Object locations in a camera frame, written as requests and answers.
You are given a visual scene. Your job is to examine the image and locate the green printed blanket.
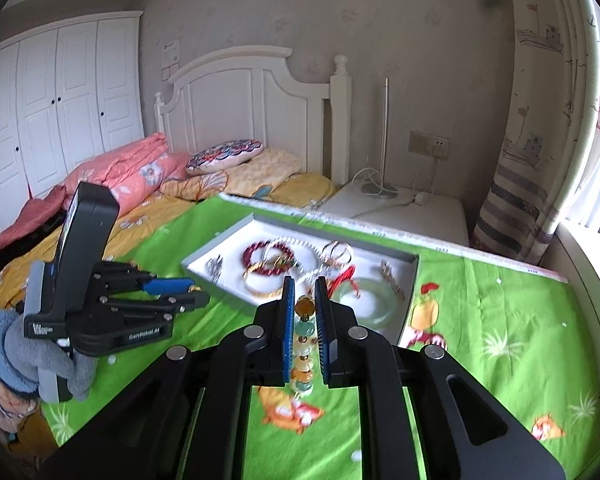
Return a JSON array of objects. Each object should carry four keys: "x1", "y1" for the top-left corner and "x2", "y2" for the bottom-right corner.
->
[{"x1": 40, "y1": 192, "x2": 600, "y2": 480}]

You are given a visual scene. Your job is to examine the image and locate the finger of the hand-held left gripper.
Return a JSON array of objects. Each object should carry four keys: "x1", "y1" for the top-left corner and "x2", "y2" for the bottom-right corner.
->
[
  {"x1": 97, "y1": 292, "x2": 212, "y2": 323},
  {"x1": 92, "y1": 260, "x2": 193, "y2": 297}
]

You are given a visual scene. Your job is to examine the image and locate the white wardrobe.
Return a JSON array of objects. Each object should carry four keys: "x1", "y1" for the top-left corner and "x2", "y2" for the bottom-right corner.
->
[{"x1": 0, "y1": 10, "x2": 146, "y2": 233}]

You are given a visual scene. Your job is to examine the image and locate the multicolour stone bead bracelet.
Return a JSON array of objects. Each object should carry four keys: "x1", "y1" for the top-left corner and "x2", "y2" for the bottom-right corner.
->
[{"x1": 290, "y1": 296, "x2": 317, "y2": 397}]

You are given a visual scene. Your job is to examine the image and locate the gold openwork bracelet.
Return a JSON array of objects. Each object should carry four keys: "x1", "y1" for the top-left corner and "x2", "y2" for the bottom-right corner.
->
[{"x1": 379, "y1": 260, "x2": 407, "y2": 302}]

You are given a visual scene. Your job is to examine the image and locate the red cord bracelet gold beads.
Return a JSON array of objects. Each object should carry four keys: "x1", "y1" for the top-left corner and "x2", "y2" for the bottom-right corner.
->
[{"x1": 330, "y1": 266, "x2": 357, "y2": 294}]

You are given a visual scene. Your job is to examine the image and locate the white nightstand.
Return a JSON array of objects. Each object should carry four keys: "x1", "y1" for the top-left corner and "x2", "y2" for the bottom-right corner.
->
[{"x1": 317, "y1": 180, "x2": 468, "y2": 247}]

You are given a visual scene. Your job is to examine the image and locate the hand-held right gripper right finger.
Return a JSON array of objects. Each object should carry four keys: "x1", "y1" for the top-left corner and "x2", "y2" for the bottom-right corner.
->
[{"x1": 314, "y1": 276, "x2": 566, "y2": 480}]

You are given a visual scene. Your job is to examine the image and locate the beige wall socket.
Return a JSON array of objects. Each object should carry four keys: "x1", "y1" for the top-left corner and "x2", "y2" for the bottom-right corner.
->
[{"x1": 408, "y1": 131, "x2": 451, "y2": 157}]

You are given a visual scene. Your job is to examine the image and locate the white pearl necklace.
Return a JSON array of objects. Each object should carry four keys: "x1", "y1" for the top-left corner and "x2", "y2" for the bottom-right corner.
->
[{"x1": 260, "y1": 237, "x2": 341, "y2": 286}]

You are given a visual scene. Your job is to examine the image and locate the striped printed curtain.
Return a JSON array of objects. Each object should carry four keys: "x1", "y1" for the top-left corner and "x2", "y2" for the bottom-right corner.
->
[{"x1": 472, "y1": 0, "x2": 600, "y2": 266}]

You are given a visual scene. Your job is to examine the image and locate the pink floral quilt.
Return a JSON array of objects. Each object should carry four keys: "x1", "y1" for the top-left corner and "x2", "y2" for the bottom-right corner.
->
[{"x1": 0, "y1": 132, "x2": 191, "y2": 261}]

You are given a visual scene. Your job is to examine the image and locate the clear pale jade bangle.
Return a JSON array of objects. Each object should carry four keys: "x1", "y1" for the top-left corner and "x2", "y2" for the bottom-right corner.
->
[{"x1": 330, "y1": 276, "x2": 398, "y2": 324}]

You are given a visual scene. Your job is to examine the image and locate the peach fan print pillow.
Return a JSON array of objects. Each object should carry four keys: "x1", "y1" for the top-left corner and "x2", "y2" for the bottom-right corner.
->
[{"x1": 160, "y1": 147, "x2": 305, "y2": 198}]

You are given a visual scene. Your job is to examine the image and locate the white jewelry box silver sides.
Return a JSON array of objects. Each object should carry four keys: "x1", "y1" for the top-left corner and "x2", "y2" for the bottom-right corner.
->
[{"x1": 181, "y1": 212, "x2": 421, "y2": 345}]

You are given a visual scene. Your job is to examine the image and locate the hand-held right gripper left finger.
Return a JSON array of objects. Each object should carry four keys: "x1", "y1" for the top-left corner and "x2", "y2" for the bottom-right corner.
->
[{"x1": 40, "y1": 276, "x2": 296, "y2": 480}]

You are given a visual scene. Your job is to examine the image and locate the white wooden headboard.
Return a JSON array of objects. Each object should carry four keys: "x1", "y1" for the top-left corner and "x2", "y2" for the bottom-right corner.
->
[{"x1": 154, "y1": 46, "x2": 353, "y2": 186}]

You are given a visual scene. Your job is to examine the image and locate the red bead bracelet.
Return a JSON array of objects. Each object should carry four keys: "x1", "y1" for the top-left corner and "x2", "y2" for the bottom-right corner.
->
[{"x1": 240, "y1": 241, "x2": 297, "y2": 279}]

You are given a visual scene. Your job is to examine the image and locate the person's left hand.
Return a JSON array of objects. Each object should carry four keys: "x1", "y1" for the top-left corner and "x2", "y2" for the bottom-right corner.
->
[{"x1": 0, "y1": 309, "x2": 99, "y2": 403}]

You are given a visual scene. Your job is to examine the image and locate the white pole lamp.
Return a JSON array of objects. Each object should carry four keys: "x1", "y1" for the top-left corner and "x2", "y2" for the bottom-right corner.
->
[{"x1": 361, "y1": 78, "x2": 399, "y2": 197}]

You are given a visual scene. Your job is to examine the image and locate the white cable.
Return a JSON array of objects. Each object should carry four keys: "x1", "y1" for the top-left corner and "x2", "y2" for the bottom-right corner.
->
[{"x1": 351, "y1": 167, "x2": 387, "y2": 196}]

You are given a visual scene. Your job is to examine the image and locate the dark cloth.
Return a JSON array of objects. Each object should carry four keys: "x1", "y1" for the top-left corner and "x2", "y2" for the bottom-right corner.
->
[{"x1": 0, "y1": 207, "x2": 66, "y2": 273}]

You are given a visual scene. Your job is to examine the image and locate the yellow floral bedsheet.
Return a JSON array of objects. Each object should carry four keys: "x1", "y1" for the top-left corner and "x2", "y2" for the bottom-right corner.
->
[{"x1": 0, "y1": 172, "x2": 338, "y2": 311}]

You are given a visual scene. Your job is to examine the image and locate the thin gold bangle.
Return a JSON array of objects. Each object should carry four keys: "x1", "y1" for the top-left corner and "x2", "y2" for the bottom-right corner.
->
[{"x1": 242, "y1": 262, "x2": 287, "y2": 297}]

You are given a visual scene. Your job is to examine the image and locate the round patterned cushion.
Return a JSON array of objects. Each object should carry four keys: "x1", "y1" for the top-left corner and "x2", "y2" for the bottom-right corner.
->
[{"x1": 186, "y1": 138, "x2": 264, "y2": 177}]

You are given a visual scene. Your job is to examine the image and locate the person's left forearm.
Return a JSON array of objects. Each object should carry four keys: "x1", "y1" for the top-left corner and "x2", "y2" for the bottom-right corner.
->
[{"x1": 0, "y1": 355, "x2": 46, "y2": 438}]

